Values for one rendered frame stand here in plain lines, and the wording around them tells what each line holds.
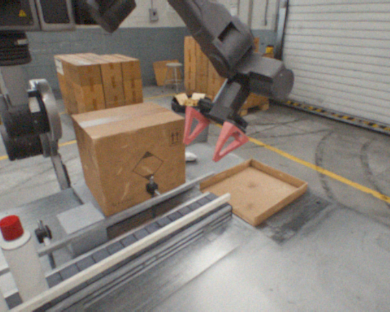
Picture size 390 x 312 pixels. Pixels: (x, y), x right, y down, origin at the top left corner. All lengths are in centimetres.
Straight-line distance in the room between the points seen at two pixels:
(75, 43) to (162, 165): 520
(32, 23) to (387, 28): 395
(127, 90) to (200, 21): 346
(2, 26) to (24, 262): 61
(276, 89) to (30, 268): 57
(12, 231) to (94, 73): 325
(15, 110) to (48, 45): 496
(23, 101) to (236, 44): 68
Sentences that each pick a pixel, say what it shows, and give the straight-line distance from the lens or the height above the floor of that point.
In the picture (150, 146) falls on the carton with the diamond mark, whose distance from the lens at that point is 87.
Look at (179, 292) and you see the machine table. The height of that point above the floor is 83.
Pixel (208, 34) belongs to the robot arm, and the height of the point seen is 139.
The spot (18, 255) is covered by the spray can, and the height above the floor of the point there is 102.
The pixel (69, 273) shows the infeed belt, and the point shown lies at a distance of 76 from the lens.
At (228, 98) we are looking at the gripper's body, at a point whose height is 127.
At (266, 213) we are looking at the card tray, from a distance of 93.
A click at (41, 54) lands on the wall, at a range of 590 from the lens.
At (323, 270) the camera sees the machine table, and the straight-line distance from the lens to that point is 84.
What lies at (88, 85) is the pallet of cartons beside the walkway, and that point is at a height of 65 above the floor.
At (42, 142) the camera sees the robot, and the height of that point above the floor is 89.
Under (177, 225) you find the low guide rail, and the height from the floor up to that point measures 91.
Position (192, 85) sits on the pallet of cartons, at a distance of 441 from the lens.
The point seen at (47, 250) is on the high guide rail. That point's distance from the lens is 71.
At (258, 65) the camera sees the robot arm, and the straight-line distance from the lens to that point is 53.
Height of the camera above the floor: 142
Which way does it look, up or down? 26 degrees down
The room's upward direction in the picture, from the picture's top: straight up
